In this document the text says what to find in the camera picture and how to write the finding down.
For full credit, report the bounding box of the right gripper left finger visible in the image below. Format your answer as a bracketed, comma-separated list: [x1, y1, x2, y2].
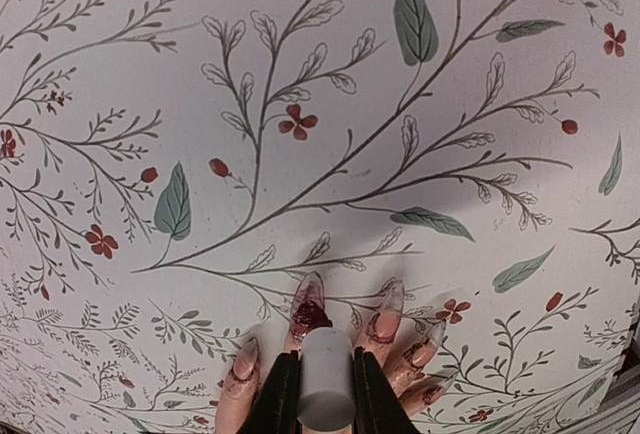
[237, 350, 301, 434]

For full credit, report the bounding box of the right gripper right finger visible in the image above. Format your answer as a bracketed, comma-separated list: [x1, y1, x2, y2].
[353, 347, 419, 434]

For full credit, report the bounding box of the white nail polish cap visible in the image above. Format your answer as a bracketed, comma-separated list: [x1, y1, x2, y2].
[294, 301, 356, 433]

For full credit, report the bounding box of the person's bare hand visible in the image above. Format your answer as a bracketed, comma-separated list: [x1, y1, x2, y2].
[214, 272, 455, 433]

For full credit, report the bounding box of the floral patterned table mat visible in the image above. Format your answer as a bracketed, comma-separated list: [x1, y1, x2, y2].
[1, 0, 639, 433]

